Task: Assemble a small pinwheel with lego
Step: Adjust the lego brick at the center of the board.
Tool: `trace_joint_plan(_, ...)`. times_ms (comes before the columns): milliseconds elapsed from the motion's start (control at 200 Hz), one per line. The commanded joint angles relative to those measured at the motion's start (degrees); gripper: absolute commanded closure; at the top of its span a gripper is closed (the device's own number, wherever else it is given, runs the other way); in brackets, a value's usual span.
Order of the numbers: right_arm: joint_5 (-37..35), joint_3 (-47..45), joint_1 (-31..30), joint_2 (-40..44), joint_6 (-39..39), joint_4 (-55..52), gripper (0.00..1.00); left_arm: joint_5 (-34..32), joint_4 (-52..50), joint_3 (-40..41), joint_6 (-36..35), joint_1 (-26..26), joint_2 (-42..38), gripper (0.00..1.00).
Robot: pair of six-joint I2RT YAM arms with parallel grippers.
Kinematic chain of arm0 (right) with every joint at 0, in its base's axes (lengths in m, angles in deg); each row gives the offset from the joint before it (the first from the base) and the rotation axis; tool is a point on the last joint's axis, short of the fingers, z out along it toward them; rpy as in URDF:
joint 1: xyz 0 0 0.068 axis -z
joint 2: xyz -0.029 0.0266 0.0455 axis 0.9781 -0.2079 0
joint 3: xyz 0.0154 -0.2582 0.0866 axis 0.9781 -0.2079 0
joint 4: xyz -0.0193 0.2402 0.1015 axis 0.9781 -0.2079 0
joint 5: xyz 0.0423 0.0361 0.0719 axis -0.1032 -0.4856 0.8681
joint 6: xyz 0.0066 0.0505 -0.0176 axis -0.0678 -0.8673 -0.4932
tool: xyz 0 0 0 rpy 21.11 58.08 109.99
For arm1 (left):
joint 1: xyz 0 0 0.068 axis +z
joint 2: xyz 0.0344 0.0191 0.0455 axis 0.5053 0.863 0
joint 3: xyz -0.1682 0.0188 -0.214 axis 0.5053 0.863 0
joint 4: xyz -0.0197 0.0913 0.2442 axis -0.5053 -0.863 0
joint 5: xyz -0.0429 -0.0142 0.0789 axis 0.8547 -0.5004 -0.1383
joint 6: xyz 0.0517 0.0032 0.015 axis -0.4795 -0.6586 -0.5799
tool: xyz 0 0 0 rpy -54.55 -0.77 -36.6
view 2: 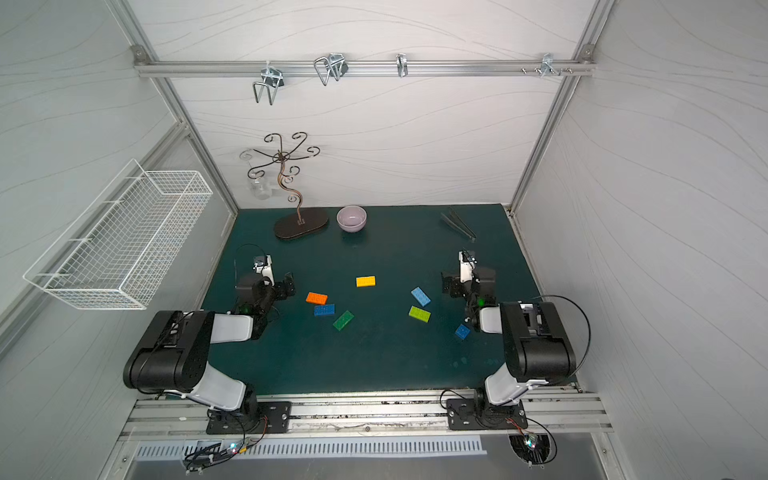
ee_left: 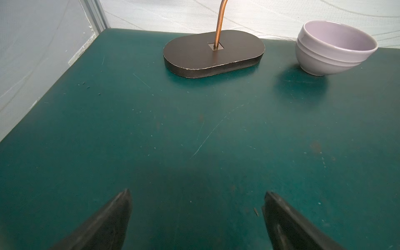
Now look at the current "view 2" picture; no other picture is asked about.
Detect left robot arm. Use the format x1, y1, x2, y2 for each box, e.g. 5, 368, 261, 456
123, 273, 296, 424

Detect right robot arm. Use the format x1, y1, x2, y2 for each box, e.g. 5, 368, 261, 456
441, 265, 587, 416

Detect dark green lego brick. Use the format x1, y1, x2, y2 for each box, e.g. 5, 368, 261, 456
333, 311, 355, 331

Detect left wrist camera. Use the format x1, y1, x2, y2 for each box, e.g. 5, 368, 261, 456
253, 254, 275, 285

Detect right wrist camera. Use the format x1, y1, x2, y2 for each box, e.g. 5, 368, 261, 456
459, 250, 477, 283

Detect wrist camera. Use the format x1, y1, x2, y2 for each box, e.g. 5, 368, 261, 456
459, 250, 477, 283
253, 254, 275, 285

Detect brown metal jewelry stand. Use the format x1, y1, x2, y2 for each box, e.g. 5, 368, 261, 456
239, 131, 329, 241

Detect black tongs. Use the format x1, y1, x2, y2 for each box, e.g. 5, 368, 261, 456
440, 208, 477, 242

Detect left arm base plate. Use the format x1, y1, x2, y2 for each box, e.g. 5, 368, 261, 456
205, 401, 292, 436

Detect left controller board with cables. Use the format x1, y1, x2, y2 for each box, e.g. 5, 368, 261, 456
182, 442, 250, 473

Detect yellow lego brick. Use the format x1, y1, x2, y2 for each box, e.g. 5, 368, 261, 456
355, 276, 376, 288

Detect pink bowl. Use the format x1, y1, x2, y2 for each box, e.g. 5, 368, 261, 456
336, 205, 367, 233

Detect lime green lego brick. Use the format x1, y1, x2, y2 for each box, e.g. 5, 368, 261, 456
408, 306, 431, 323

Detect dark blue lego brick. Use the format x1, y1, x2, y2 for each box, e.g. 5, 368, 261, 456
313, 304, 335, 317

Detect white vented cable duct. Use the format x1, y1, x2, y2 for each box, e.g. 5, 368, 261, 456
135, 435, 487, 462

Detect small blue lego brick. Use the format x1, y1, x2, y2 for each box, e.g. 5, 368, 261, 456
455, 325, 470, 340

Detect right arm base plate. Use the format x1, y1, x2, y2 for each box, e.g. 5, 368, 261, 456
444, 398, 528, 431

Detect right round controller board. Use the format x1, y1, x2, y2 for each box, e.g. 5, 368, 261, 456
509, 433, 553, 465

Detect white wire basket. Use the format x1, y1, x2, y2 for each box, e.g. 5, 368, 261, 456
23, 159, 212, 311

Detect light blue lego brick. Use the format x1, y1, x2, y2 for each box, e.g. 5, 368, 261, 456
411, 287, 431, 307

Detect small glass bottle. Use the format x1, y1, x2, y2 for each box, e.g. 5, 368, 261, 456
239, 149, 274, 200

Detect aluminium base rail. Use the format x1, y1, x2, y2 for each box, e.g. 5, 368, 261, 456
119, 386, 613, 441

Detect aluminium crossbar rail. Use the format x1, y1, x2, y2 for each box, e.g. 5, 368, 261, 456
134, 57, 597, 79

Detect metal hook clamp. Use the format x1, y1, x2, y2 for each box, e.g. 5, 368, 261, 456
252, 66, 285, 105
395, 53, 408, 78
313, 53, 349, 86
520, 53, 573, 77

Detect orange lego brick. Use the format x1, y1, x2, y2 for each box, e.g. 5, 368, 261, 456
306, 292, 328, 306

